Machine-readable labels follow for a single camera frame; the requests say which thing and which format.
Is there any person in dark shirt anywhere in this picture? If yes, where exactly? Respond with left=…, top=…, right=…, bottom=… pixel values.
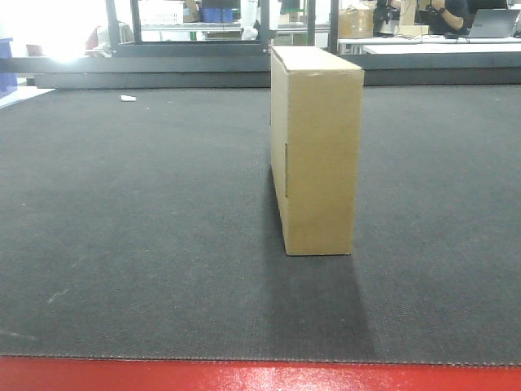
left=426, top=0, right=470, bottom=36

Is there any blue storage bin stack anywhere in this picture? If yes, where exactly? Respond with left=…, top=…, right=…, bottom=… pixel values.
left=0, top=37, right=20, bottom=99

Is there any white paper scrap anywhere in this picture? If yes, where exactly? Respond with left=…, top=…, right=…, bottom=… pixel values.
left=120, top=94, right=137, bottom=102

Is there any white work table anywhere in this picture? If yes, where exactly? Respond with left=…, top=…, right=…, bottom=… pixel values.
left=338, top=36, right=520, bottom=55

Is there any red conveyor edge strip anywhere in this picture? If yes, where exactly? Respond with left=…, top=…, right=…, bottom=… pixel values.
left=1, top=357, right=520, bottom=390

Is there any black metal conveyor frame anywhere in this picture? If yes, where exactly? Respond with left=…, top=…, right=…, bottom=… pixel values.
left=1, top=1, right=520, bottom=89

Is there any brown cardboard box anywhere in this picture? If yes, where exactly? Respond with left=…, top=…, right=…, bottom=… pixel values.
left=270, top=46, right=364, bottom=256

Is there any grey laptop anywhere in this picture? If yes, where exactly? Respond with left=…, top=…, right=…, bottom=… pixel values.
left=468, top=9, right=520, bottom=38

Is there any background cardboard box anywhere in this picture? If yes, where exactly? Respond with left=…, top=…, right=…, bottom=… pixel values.
left=338, top=8, right=374, bottom=39

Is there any dark grey conveyor belt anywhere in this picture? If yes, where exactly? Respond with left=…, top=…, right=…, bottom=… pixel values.
left=1, top=86, right=520, bottom=365

